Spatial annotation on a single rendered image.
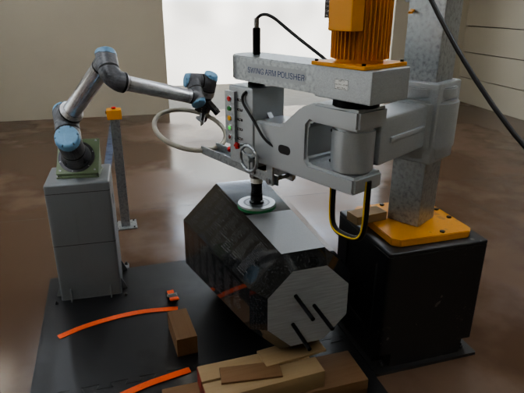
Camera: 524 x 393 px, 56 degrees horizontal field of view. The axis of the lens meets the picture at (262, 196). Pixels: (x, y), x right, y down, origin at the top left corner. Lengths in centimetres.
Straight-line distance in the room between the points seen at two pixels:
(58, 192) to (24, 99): 625
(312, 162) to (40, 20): 750
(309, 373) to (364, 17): 166
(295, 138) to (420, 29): 82
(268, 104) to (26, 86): 726
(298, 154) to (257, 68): 47
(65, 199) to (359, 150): 198
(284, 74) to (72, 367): 198
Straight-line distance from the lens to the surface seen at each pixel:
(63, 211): 343
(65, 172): 347
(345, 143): 215
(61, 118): 335
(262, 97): 256
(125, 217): 469
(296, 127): 232
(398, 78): 212
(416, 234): 277
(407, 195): 282
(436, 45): 262
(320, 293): 248
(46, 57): 939
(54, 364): 318
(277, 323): 248
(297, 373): 260
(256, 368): 261
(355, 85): 203
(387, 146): 233
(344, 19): 200
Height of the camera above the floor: 192
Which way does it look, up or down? 21 degrees down
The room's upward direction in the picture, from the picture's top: straight up
